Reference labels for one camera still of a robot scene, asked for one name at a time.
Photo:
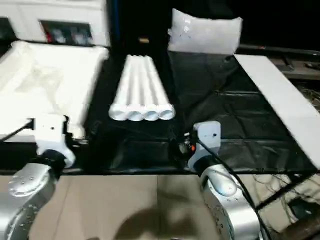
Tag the small tan block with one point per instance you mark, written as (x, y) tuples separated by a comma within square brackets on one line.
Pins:
[(143, 40)]

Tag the grey cushion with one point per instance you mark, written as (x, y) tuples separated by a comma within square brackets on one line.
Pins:
[(205, 32)]

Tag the white plastic table leg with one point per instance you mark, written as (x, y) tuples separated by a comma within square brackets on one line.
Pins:
[(135, 100), (148, 100), (162, 100), (120, 100)]

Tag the white plastic table top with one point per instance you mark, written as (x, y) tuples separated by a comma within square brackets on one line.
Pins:
[(50, 75)]

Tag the white flat board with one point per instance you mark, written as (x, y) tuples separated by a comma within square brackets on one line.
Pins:
[(282, 100)]

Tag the white cabinet with glass doors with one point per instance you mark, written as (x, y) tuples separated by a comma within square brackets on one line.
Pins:
[(75, 10)]

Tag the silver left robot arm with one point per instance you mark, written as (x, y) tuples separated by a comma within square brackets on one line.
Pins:
[(27, 187)]

